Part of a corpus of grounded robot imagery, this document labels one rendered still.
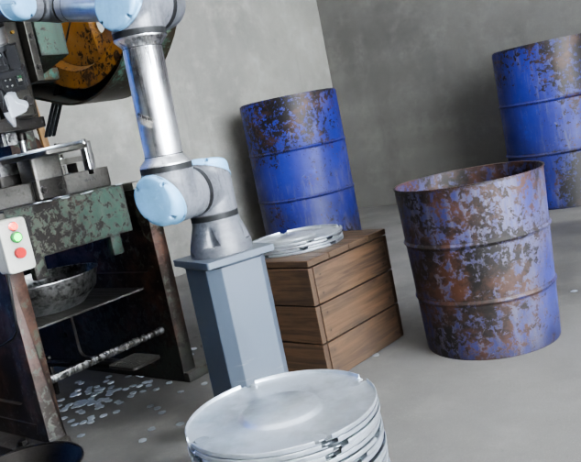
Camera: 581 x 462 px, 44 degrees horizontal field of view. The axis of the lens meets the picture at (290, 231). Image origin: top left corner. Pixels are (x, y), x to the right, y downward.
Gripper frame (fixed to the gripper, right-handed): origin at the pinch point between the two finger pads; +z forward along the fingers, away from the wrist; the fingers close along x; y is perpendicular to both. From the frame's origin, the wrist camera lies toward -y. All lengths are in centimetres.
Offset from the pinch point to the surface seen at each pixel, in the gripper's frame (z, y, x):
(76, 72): 1, 14, 54
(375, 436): 23, 60, -121
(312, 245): 50, 74, -12
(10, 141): 11.1, -6.5, 21.7
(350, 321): 69, 79, -27
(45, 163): 15.5, 3.8, 8.2
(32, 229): 27.5, -1.5, -9.2
